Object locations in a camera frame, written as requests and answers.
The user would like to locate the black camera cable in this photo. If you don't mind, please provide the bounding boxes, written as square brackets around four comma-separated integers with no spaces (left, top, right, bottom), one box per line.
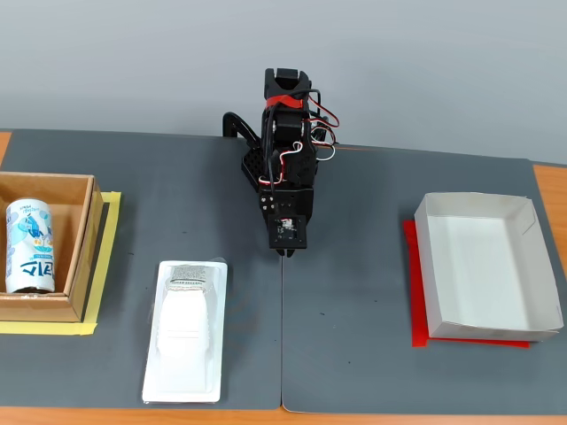
[264,88,322,227]

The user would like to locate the gray table mat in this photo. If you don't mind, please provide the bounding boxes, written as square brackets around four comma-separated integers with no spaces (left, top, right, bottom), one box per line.
[281,143,567,416]
[0,128,284,411]

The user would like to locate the red white servo wires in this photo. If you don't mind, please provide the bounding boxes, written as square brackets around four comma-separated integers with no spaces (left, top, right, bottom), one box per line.
[259,104,341,187]

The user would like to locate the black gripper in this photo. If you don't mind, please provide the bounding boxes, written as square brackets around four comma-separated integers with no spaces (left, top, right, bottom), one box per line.
[258,183,316,259]

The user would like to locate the white plastic blister package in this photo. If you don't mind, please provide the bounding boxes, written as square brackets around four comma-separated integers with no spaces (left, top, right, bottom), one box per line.
[141,255,229,405]

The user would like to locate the white blue drink can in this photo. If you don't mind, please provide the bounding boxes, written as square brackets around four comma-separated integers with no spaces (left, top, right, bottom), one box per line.
[4,197,57,294]

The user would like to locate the black square wrist camera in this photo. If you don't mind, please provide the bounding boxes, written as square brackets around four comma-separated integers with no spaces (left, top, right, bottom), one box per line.
[269,215,307,250]

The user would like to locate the red tape strip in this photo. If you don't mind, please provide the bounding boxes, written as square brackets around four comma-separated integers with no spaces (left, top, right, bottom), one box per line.
[265,94,305,110]

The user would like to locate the red paper sheet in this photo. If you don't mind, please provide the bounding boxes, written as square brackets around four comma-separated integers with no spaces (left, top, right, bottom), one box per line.
[401,220,532,350]

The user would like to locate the brown cardboard box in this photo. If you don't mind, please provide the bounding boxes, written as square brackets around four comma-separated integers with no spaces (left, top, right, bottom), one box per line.
[0,171,105,323]

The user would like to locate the gray paper box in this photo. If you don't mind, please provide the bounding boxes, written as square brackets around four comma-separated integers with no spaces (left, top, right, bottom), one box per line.
[414,191,564,344]

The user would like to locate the black table clamp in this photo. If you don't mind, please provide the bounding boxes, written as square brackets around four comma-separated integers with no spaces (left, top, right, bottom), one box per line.
[221,112,260,147]

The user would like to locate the yellow masking tape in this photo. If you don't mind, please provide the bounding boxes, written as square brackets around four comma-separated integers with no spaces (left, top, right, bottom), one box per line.
[0,190,122,336]

